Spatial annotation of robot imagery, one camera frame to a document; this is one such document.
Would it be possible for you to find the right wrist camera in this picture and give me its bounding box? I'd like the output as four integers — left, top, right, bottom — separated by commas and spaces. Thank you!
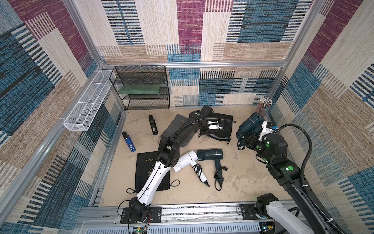
259, 121, 278, 141

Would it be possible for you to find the black hair dryer bag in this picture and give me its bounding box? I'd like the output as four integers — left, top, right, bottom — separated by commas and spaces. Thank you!
199, 121, 233, 144

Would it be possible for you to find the black bag front left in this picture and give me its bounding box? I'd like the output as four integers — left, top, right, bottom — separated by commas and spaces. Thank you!
127, 151, 181, 194

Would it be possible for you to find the white wire mesh basket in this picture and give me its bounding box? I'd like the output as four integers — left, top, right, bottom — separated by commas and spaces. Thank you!
63, 70, 112, 132

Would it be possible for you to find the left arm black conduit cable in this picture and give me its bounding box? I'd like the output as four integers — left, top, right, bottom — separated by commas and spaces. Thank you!
172, 116, 237, 138

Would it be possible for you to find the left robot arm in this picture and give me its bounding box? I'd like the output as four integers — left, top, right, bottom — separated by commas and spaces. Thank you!
129, 105, 235, 221

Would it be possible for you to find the black wire mesh shelf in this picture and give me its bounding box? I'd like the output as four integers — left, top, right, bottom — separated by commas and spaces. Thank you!
110, 65, 170, 110

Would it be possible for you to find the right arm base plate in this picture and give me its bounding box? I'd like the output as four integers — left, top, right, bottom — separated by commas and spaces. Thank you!
238, 201, 285, 220

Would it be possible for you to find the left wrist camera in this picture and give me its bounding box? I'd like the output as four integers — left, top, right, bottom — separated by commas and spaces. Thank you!
207, 121, 224, 131

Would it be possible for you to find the green tray on shelf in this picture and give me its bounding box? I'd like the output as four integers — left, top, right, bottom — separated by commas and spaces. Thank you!
118, 84, 161, 95

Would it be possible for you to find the grey hair dryer bag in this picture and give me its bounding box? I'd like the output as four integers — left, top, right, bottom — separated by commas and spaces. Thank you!
158, 114, 195, 147

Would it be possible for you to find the striped pencil cup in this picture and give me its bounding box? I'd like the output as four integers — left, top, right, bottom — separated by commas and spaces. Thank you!
257, 97, 272, 117

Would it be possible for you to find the white hair dryer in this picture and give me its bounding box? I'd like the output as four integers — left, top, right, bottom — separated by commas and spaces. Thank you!
173, 150, 210, 187

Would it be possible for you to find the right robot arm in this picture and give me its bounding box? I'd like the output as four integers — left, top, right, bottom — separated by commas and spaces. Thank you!
237, 132, 344, 234

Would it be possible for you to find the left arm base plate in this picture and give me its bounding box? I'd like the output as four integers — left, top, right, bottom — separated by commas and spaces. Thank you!
120, 206, 162, 224

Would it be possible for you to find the dark green hair dryer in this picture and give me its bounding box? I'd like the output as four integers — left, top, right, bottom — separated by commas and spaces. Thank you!
197, 148, 228, 191
236, 112, 265, 150

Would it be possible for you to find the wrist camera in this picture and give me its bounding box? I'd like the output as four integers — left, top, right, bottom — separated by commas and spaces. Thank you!
207, 121, 224, 131
259, 121, 278, 141

